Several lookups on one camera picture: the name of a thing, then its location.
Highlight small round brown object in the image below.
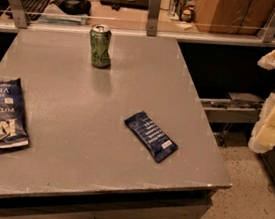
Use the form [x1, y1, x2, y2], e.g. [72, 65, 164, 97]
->
[180, 9, 194, 23]

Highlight left metal divider bracket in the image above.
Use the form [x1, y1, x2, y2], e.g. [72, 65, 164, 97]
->
[8, 0, 29, 29]

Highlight green soda can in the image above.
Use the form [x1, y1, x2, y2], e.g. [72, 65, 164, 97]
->
[90, 24, 111, 68]

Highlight grey metal shelf rail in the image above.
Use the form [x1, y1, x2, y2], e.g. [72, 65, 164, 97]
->
[200, 92, 264, 124]

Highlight black headphones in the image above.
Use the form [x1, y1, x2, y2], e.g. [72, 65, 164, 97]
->
[53, 0, 92, 15]

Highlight wooden cabinet box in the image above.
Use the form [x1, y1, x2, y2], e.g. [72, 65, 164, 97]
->
[194, 0, 275, 36]

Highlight middle metal divider bracket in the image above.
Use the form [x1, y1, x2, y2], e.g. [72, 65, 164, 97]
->
[146, 0, 161, 37]

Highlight blue rxbar blueberry wrapper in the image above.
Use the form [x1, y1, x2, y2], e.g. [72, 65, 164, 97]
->
[124, 111, 178, 163]

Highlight silver can on desk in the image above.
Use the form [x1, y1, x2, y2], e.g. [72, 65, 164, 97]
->
[168, 0, 187, 20]

